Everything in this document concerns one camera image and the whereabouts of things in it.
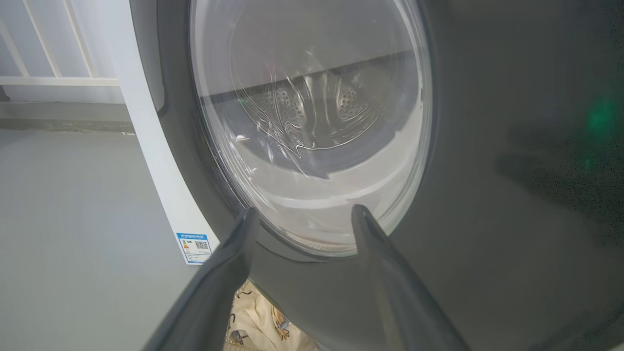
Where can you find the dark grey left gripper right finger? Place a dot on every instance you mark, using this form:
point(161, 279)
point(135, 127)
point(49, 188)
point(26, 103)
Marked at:
point(404, 307)

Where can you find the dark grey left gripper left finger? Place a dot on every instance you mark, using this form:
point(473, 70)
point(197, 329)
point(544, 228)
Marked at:
point(209, 302)

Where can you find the cream cartoon print garment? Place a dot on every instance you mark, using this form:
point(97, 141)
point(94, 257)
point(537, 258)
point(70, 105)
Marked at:
point(258, 317)

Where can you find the grey washing machine door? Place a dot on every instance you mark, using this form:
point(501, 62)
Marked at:
point(487, 195)

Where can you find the white front-load washing machine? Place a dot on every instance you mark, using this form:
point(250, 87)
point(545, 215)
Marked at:
point(146, 146)

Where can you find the blue energy label sticker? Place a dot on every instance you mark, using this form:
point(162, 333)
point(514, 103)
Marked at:
point(195, 247)

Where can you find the white metal railing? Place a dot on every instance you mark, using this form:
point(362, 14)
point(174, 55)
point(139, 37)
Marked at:
point(58, 81)

